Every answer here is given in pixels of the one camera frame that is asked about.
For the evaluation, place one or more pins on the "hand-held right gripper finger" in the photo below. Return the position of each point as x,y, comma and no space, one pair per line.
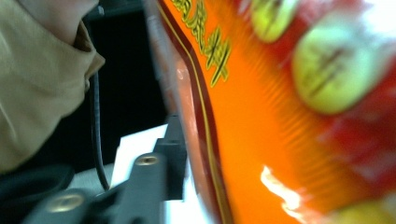
149,180

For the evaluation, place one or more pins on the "white table mat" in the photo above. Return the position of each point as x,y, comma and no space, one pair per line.
137,143

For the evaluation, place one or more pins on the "orange clear seasoning packet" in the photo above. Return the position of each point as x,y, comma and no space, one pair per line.
264,124

